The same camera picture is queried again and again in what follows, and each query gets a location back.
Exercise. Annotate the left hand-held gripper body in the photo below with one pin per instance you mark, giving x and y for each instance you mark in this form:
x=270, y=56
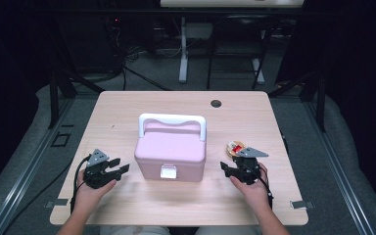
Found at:
x=96, y=173

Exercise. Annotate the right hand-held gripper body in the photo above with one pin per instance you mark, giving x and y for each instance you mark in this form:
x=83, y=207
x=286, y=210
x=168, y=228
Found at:
x=248, y=169

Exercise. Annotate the round snack packet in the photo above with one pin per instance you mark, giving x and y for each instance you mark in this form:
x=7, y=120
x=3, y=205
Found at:
x=232, y=148

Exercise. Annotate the pink storage box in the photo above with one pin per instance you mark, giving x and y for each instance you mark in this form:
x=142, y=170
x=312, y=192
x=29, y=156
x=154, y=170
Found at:
x=169, y=147

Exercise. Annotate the person's right hand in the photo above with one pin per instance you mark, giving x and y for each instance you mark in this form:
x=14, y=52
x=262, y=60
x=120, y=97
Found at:
x=254, y=192

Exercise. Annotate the person's left hand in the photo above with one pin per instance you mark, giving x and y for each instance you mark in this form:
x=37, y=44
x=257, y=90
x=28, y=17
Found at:
x=89, y=196

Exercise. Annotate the grey tape piece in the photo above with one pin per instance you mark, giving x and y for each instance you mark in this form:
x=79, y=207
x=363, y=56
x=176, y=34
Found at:
x=302, y=204
x=57, y=203

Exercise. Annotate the black metal stand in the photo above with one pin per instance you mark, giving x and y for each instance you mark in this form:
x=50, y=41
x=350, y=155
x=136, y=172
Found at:
x=321, y=101
x=54, y=98

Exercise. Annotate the white desk leg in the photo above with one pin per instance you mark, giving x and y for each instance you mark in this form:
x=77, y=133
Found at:
x=183, y=52
x=258, y=71

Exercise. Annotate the black chair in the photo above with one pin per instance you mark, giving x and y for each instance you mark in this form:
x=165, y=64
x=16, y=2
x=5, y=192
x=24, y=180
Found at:
x=241, y=29

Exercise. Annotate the white box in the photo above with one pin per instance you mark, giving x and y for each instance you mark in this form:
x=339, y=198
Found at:
x=199, y=31

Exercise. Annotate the white desk top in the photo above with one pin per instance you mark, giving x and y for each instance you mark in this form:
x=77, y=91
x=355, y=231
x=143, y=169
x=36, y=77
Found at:
x=231, y=3

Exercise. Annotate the aluminium floor rail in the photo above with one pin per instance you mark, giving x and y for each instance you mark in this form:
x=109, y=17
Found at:
x=339, y=169
x=29, y=169

